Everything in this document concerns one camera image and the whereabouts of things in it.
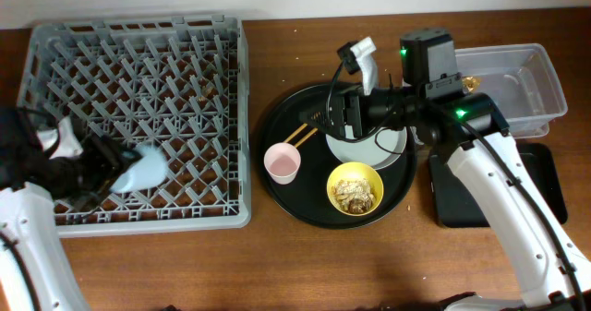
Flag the gold snack wrapper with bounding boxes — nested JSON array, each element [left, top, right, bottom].
[[462, 76, 482, 93]]

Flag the food scraps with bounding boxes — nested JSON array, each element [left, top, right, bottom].
[[331, 179, 377, 215]]

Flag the pink cup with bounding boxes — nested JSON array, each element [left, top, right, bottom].
[[263, 142, 301, 185]]

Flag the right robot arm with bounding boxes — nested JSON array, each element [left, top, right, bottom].
[[300, 29, 590, 310]]

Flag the blue cup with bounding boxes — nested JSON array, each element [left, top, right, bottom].
[[110, 145, 168, 193]]

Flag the grey plate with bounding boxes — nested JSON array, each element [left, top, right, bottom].
[[326, 128, 407, 170]]

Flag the yellow bowl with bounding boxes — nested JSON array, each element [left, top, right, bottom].
[[326, 162, 384, 217]]

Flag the grey dishwasher rack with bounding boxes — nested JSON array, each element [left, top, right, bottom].
[[18, 15, 251, 238]]

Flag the wooden chopstick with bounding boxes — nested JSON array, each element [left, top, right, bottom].
[[294, 127, 318, 148], [283, 113, 320, 148]]

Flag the clear plastic bin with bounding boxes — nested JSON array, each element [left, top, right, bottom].
[[455, 43, 568, 138]]

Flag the black rectangular tray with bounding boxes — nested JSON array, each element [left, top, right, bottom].
[[428, 143, 568, 228]]

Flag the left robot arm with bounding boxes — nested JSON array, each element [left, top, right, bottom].
[[1, 107, 141, 310]]

